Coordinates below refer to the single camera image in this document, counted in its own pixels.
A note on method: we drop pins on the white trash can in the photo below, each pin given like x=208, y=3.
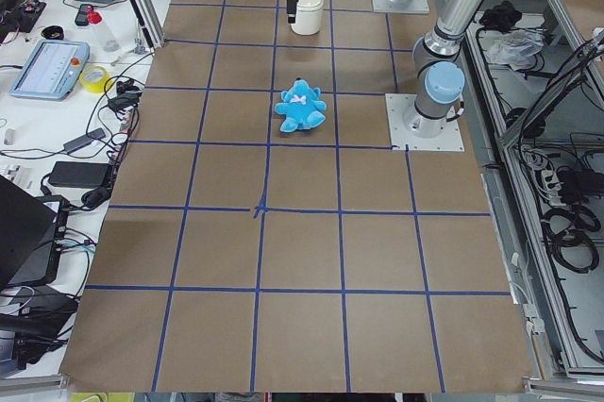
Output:
x=308, y=17

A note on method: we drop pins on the blue plush teddy bear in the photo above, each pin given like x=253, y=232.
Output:
x=301, y=106

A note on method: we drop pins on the clear bottle red cap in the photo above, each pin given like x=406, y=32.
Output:
x=102, y=31

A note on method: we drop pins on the black cloth bundle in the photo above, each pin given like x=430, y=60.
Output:
x=502, y=17

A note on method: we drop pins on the black phone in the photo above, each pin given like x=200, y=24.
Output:
x=81, y=18

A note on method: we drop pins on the yellow tape roll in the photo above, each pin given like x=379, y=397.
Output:
x=95, y=79

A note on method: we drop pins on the crumpled white cloth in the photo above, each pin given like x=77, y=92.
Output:
x=517, y=49

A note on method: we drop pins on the small grey adapter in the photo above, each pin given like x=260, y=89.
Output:
x=84, y=140

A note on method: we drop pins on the black small bowl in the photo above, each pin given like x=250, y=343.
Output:
x=53, y=32

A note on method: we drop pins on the near teach pendant tablet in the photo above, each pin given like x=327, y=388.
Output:
x=51, y=71

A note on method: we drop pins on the black power adapter brick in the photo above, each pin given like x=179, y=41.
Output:
x=73, y=174

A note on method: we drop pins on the black laptop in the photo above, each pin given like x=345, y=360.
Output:
x=31, y=228

